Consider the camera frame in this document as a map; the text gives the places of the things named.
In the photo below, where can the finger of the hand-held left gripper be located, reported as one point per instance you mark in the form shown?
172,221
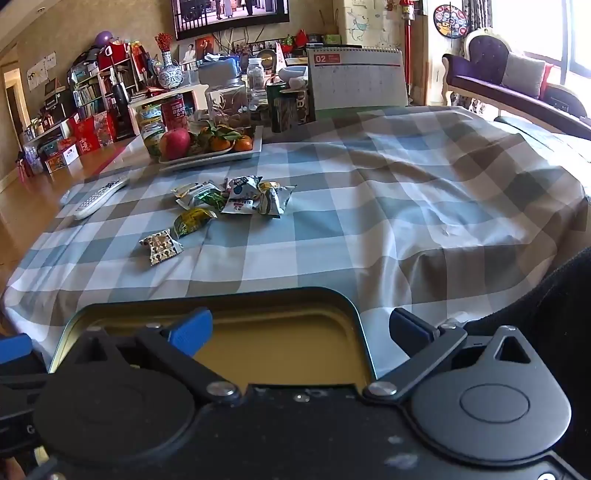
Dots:
14,346

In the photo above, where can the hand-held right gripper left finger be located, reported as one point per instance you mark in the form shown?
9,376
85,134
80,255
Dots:
191,330

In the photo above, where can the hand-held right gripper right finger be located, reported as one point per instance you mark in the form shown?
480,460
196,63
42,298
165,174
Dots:
408,330

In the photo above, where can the gold metal tin box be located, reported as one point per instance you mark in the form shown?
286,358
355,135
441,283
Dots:
277,341

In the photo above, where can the brown patterned snack packet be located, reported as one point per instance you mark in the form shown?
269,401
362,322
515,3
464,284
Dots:
160,243

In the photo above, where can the yellow green snack packet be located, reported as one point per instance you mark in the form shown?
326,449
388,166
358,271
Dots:
191,221

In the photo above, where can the green candy packet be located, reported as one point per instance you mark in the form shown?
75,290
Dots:
210,199

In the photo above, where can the gold yellow snack packet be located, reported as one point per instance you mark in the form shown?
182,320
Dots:
189,189

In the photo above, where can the white blue snack packet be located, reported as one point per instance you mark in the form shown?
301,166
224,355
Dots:
240,191

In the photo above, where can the blue grey checked tablecloth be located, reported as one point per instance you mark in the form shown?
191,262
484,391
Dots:
369,221

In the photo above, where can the white remote control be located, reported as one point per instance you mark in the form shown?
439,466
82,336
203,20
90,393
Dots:
99,197

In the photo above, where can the white fruit tray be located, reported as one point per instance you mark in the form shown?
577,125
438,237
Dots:
207,159

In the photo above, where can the red apple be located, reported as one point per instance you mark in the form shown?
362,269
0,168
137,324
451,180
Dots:
175,144

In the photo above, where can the pile of tangerines with leaves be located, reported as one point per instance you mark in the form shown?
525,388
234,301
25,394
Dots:
220,144

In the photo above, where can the glass jar with yellow lid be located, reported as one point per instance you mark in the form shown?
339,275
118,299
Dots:
151,131

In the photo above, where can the red tin can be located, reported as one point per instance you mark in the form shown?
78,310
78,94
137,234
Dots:
174,115

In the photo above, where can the red gift box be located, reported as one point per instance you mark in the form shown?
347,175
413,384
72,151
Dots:
90,134

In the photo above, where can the clear plastic container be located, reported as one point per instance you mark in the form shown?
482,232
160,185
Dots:
226,108

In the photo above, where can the dark jar with gold lid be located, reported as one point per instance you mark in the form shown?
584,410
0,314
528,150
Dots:
292,113

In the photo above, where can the green drink can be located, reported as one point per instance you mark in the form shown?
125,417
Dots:
273,99

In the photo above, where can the desk calendar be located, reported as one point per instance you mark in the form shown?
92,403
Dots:
355,81

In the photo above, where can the blue white porcelain vase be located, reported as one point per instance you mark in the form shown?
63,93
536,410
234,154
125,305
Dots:
170,74

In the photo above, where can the cluttered bookshelf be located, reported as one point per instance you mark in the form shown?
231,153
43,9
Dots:
87,94

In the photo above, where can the blue tissue box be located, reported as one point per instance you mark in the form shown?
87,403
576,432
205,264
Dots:
217,71

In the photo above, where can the clear bottle with white lid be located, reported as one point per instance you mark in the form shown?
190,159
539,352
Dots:
255,76

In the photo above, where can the purple sofa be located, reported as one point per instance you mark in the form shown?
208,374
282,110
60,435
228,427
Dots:
489,78

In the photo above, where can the white portrait photo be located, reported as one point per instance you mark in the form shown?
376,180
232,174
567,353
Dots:
189,53

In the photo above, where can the grey cushion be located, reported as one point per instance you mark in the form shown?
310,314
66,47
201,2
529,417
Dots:
524,74

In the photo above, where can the red portrait photo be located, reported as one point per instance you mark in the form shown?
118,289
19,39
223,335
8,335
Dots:
206,47

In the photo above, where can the red pole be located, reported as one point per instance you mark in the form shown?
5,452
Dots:
407,41

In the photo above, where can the red flower sprig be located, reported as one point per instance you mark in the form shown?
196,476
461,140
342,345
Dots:
163,42

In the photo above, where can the purple ball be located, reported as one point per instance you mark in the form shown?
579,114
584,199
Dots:
105,38

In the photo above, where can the cream cabinet with cartoon drawings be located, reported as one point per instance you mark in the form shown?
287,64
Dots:
369,23

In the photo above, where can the round colourful dartboard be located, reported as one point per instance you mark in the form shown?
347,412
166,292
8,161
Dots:
450,21

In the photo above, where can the patterned curtain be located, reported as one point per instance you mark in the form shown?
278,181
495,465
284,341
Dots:
475,14

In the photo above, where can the paper drawings on wall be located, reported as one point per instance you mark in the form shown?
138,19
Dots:
40,71

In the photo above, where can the wall television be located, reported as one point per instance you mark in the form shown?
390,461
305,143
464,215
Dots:
231,14

